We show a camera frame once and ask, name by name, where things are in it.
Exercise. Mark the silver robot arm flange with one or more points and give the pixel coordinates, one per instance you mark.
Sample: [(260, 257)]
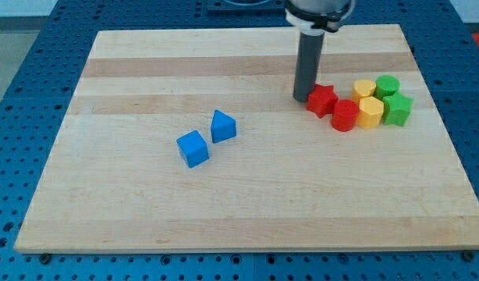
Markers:
[(315, 17)]

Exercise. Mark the blue triangle block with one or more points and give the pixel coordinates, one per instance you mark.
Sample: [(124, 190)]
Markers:
[(223, 127)]

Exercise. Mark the blue cube block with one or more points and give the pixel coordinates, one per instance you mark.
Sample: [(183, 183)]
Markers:
[(193, 148)]

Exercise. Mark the light wooden board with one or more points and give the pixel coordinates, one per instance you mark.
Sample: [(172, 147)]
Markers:
[(114, 181)]

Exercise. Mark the red star block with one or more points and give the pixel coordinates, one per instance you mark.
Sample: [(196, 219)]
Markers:
[(321, 101)]

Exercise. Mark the red cylinder block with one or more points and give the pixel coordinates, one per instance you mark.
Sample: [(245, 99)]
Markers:
[(345, 115)]

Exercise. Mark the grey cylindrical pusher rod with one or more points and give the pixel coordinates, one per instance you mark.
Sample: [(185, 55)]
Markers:
[(308, 58)]

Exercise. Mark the yellow heart block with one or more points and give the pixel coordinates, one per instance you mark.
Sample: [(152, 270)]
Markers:
[(362, 89)]

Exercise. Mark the yellow hexagon block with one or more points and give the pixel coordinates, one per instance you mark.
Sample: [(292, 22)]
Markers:
[(371, 112)]

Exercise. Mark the green cylinder block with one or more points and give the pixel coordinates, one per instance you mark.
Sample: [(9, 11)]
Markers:
[(386, 85)]

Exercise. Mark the green star block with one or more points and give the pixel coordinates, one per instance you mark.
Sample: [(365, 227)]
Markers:
[(397, 109)]

